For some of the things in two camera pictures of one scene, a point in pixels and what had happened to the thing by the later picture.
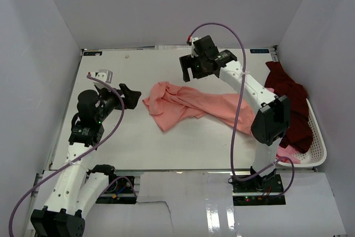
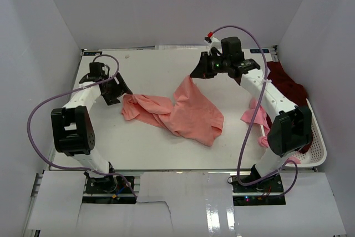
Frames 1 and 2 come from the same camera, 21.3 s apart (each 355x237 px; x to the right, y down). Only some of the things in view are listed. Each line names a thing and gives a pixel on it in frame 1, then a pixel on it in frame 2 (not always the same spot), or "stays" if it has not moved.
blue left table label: x=94 y=53 stays
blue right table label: x=259 y=51 stays
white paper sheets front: x=199 y=204 stays
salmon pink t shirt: x=169 y=102 -> x=192 y=114
